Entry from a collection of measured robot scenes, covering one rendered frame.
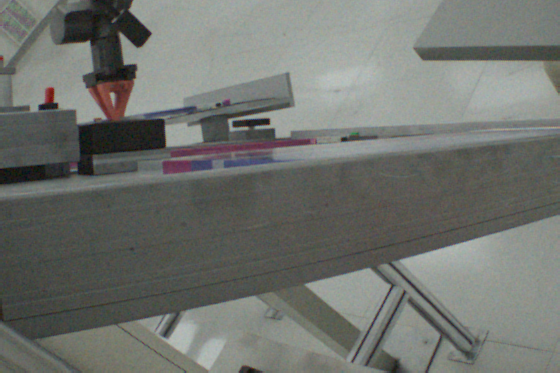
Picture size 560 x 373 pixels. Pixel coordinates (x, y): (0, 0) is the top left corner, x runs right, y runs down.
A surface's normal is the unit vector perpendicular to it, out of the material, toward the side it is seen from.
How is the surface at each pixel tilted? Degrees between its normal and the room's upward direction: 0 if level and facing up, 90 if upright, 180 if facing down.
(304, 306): 90
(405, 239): 90
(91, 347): 90
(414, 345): 0
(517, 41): 0
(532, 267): 0
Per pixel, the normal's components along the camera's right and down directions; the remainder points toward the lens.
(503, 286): -0.63, -0.61
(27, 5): 0.62, 0.00
